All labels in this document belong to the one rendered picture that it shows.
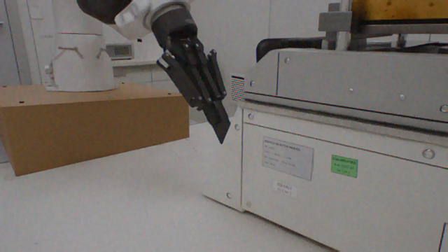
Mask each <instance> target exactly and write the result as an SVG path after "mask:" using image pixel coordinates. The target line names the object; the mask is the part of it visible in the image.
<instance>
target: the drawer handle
mask: <svg viewBox="0 0 448 252"><path fill-rule="evenodd" d="M325 39H326V37H325V36H314V37H301V38H288V39H283V40H281V41H280V47H279V49H285V48H318V49H319V50H322V42H323V40H325Z"/></svg>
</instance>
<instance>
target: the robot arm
mask: <svg viewBox="0 0 448 252"><path fill-rule="evenodd" d="M192 2H194V0H52V9H53V14H54V20H55V30H56V34H55V54H54V55H53V57H52V61H51V62H49V63H48V66H45V74H50V83H48V82H47V81H45V83H43V87H44V88H45V91H55V92H97V91H107V90H113V89H116V88H119V87H120V86H119V84H115V80H114V75H113V66H112V64H111V58H110V57H109V56H108V55H107V53H106V52H105V50H104V49H106V45H105V37H104V36H103V32H102V23H104V24H106V25H108V26H110V27H112V28H114V29H115V30H116V31H117V32H118V33H120V34H121V35H123V36H124V37H126V38H127V39H129V40H130V41H133V40H135V39H138V38H140V37H142V36H145V35H147V34H151V33H153V34H154V36H155V37H156V40H157V42H158V44H159V46H160V47H161V48H163V52H164V53H163V55H162V56H161V57H160V58H159V59H158V60H157V61H156V63H157V64H158V65H159V66H160V67H161V68H162V69H164V70H165V71H166V72H167V74H168V75H169V77H170V78H171V81H172V82H173V84H174V85H175V86H176V87H177V88H178V90H179V91H180V93H181V94H182V95H183V97H184V98H185V100H186V101H187V102H188V104H189V105H190V106H191V107H195V106H197V108H196V109H197V110H198V111H201V110H203V112H204V114H205V116H206V119H207V120H208V122H209V124H211V126H212V128H213V130H214V132H215V134H216V136H217V138H218V140H219V141H220V144H222V143H223V142H224V140H225V138H226V135H227V133H228V130H229V126H230V121H229V117H228V113H227V111H226V110H225V107H224V106H223V104H222V100H223V99H224V98H225V97H226V96H227V91H226V89H225V86H224V82H223V79H222V76H221V72H220V69H219V68H218V63H217V61H216V51H215V50H214V49H211V50H210V51H209V50H207V49H206V48H204V46H203V44H202V43H201V42H200V40H199V39H198V37H197V31H198V28H197V25H196V24H195V21H194V20H193V17H192V15H191V14H190V3H192ZM193 98H194V99H193Z"/></svg>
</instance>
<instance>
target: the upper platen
mask: <svg viewBox="0 0 448 252"><path fill-rule="evenodd" d="M354 11H358V12H359V16H358V28H357V31H352V32H351V34H448V0H355V7H354Z"/></svg>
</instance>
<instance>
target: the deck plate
mask: <svg viewBox="0 0 448 252"><path fill-rule="evenodd" d="M237 106H243V107H246V108H250V109H257V110H261V111H266V112H271V113H278V114H281V115H285V116H291V117H296V118H302V119H306V120H312V121H316V122H320V123H330V124H334V125H341V126H345V127H351V128H355V129H359V130H366V131H370V132H376V133H380V134H387V135H391V136H395V137H402V138H406V139H413V140H417V141H424V142H428V143H432V144H439V145H443V146H448V134H444V133H439V132H432V131H428V130H422V129H415V128H411V127H403V126H399V125H391V124H387V123H382V122H371V121H366V120H359V119H355V118H348V117H343V116H339V115H332V114H327V113H320V112H315V111H308V110H304V109H300V108H293V107H288V106H281V105H273V104H266V103H262V102H257V101H250V100H246V99H243V100H239V101H237Z"/></svg>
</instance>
